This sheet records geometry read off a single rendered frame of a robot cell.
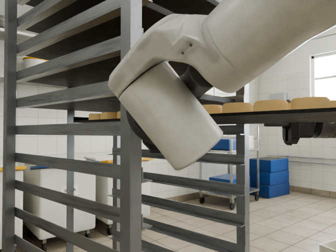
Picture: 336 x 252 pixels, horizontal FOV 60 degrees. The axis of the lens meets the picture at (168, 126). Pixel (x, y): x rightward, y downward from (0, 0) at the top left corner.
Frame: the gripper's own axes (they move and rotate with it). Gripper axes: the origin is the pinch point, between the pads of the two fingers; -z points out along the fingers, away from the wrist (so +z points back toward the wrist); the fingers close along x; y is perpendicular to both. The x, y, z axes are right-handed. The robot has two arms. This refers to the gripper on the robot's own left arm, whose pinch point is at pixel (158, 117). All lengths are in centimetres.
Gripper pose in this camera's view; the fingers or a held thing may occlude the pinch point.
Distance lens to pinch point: 53.9
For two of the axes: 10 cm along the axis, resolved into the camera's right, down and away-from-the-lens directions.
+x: 0.0, -10.0, 0.2
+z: 0.6, -0.2, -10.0
